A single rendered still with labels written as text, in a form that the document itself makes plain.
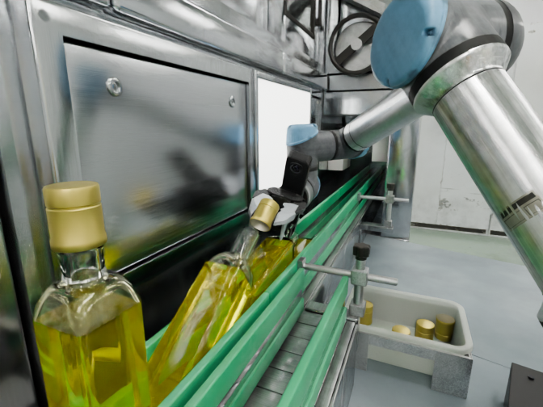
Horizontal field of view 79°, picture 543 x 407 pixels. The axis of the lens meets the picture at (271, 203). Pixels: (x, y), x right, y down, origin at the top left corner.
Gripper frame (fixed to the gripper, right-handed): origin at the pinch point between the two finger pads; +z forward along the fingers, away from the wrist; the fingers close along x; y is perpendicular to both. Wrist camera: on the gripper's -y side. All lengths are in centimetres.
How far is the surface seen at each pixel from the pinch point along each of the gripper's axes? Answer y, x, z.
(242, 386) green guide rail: 13.0, -7.6, 20.6
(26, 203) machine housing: -1.8, 18.9, 25.4
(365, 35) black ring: -44, 2, -85
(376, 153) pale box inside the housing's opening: -4, -16, -98
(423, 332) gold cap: 17.7, -33.9, -13.6
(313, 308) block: 15.0, -12.2, -2.2
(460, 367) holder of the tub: 16.0, -38.0, -4.3
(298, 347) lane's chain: 15.2, -12.1, 8.2
